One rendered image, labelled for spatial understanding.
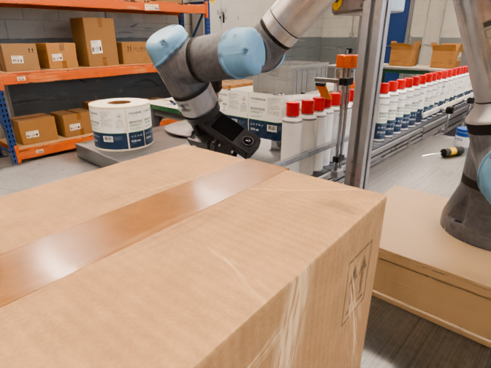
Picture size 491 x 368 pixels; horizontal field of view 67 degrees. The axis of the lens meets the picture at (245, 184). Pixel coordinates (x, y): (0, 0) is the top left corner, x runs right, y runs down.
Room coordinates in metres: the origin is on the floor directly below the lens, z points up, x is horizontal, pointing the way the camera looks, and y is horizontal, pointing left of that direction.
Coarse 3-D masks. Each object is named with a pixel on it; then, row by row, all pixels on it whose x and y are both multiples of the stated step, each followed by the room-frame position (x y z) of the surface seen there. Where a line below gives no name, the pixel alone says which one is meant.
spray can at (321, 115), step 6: (318, 96) 1.01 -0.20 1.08; (318, 102) 0.98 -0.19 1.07; (318, 108) 0.98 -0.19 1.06; (318, 114) 0.97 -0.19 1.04; (324, 114) 0.98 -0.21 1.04; (318, 120) 0.97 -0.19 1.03; (324, 120) 0.98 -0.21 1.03; (318, 126) 0.97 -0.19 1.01; (324, 126) 0.98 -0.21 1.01; (318, 132) 0.97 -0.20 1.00; (324, 132) 0.98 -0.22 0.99; (318, 138) 0.97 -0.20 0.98; (324, 138) 0.98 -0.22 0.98; (318, 144) 0.97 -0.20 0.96; (318, 156) 0.97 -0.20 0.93; (318, 162) 0.97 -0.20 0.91; (318, 168) 0.97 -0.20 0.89
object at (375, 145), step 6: (414, 126) 1.53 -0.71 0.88; (402, 132) 1.43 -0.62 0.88; (408, 132) 1.43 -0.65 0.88; (384, 138) 1.34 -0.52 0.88; (390, 138) 1.34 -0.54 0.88; (396, 138) 1.34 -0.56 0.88; (378, 144) 1.26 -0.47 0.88; (384, 144) 1.26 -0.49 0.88; (372, 150) 1.19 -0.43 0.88; (342, 162) 1.06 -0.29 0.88; (324, 168) 1.01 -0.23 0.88; (330, 168) 1.01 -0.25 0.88; (318, 174) 0.96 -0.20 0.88
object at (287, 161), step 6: (348, 138) 1.05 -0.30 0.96; (324, 144) 0.97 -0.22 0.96; (330, 144) 0.98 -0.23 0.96; (306, 150) 0.91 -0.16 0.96; (312, 150) 0.91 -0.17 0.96; (318, 150) 0.93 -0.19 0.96; (294, 156) 0.86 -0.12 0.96; (300, 156) 0.87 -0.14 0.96; (306, 156) 0.89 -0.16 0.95; (276, 162) 0.82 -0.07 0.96; (282, 162) 0.82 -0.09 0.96; (288, 162) 0.84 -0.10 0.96; (294, 162) 0.86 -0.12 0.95
